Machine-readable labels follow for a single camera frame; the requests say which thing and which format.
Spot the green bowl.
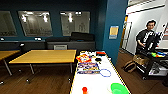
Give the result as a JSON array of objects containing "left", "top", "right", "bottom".
[{"left": 110, "top": 82, "right": 130, "bottom": 94}]

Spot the pale yellow wall sign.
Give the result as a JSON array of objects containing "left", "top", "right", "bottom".
[{"left": 108, "top": 25, "right": 120, "bottom": 40}]

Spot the brown bag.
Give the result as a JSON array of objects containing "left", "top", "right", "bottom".
[{"left": 123, "top": 60, "right": 138, "bottom": 73}]

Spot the black bench sofa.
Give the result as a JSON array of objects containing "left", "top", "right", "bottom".
[{"left": 0, "top": 36, "right": 98, "bottom": 52}]

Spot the yellow green toy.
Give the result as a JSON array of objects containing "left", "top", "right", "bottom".
[{"left": 150, "top": 51, "right": 166, "bottom": 58}]

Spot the white outlet plate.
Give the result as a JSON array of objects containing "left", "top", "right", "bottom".
[{"left": 34, "top": 37, "right": 43, "bottom": 41}]

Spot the cardboard box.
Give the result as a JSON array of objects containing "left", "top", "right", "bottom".
[{"left": 133, "top": 54, "right": 149, "bottom": 67}]

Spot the red bowl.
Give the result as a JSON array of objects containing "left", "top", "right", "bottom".
[{"left": 95, "top": 50, "right": 107, "bottom": 56}]

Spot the blue plastic ring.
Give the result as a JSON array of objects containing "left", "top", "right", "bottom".
[{"left": 99, "top": 68, "right": 112, "bottom": 78}]

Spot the dark framed window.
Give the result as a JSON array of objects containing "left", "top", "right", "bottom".
[
  {"left": 0, "top": 10, "right": 18, "bottom": 37},
  {"left": 59, "top": 10, "right": 91, "bottom": 37},
  {"left": 18, "top": 10, "right": 54, "bottom": 38}
]

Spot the person in dark shirt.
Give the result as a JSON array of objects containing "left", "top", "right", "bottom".
[{"left": 135, "top": 19, "right": 159, "bottom": 56}]

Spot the orange game box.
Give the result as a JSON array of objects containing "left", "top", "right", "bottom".
[{"left": 75, "top": 53, "right": 93, "bottom": 64}]

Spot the small black item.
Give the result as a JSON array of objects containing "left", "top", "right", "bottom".
[{"left": 94, "top": 57, "right": 102, "bottom": 63}]

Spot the black cushion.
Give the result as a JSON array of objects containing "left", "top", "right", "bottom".
[{"left": 70, "top": 31, "right": 95, "bottom": 42}]

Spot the black monitor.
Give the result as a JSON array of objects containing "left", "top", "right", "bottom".
[{"left": 148, "top": 31, "right": 164, "bottom": 51}]

